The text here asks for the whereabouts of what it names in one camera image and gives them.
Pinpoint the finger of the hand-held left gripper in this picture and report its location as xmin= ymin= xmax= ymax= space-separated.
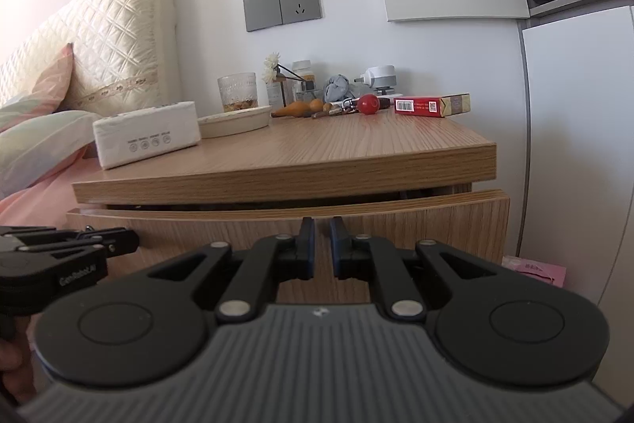
xmin=0 ymin=239 xmax=106 ymax=258
xmin=0 ymin=226 xmax=140 ymax=256

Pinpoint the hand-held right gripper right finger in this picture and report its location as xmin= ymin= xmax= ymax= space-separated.
xmin=329 ymin=215 xmax=499 ymax=323

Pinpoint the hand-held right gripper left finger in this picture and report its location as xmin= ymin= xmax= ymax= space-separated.
xmin=147 ymin=216 xmax=317 ymax=323

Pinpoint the wooden nightstand drawer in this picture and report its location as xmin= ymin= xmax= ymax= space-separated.
xmin=65 ymin=188 xmax=511 ymax=306

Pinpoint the person's left hand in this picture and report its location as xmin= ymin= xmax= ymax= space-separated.
xmin=0 ymin=338 xmax=39 ymax=405

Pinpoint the pink blanket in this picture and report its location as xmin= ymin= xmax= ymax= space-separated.
xmin=0 ymin=154 xmax=100 ymax=230

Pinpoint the wooden nightstand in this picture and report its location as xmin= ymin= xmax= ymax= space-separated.
xmin=65 ymin=107 xmax=511 ymax=306

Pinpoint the pale pastel pillow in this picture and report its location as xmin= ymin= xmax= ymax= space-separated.
xmin=0 ymin=109 xmax=108 ymax=199

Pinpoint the white tissue pack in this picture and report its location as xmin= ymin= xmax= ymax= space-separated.
xmin=92 ymin=100 xmax=203 ymax=170

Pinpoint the orange gourd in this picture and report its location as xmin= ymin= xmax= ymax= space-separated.
xmin=271 ymin=99 xmax=334 ymax=119

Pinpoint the cream round plate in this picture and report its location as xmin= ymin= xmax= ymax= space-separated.
xmin=197 ymin=104 xmax=273 ymax=140

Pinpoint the grey cloth bundle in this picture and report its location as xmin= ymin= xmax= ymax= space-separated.
xmin=323 ymin=73 xmax=355 ymax=103

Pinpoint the pink striped pillow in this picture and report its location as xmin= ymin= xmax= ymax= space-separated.
xmin=0 ymin=42 xmax=75 ymax=117

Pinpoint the red and gold box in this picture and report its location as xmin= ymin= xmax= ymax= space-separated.
xmin=394 ymin=93 xmax=472 ymax=119

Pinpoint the white pill bottle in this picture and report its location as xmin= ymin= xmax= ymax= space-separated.
xmin=292 ymin=59 xmax=318 ymax=103

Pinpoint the reed diffuser bottle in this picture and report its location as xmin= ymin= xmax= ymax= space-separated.
xmin=261 ymin=52 xmax=318 ymax=107

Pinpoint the clear glass cup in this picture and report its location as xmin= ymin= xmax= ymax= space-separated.
xmin=217 ymin=72 xmax=259 ymax=113

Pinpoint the white plug adapter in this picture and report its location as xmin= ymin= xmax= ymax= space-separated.
xmin=356 ymin=65 xmax=397 ymax=97

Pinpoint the cream quilted headboard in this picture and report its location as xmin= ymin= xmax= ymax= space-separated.
xmin=0 ymin=0 xmax=180 ymax=113

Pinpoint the pink paper bag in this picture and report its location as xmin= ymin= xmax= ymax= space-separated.
xmin=502 ymin=255 xmax=567 ymax=288

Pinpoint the tall white wardrobe door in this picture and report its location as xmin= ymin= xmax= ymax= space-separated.
xmin=517 ymin=2 xmax=634 ymax=404

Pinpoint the grey wall socket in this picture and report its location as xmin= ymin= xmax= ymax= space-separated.
xmin=277 ymin=0 xmax=323 ymax=26

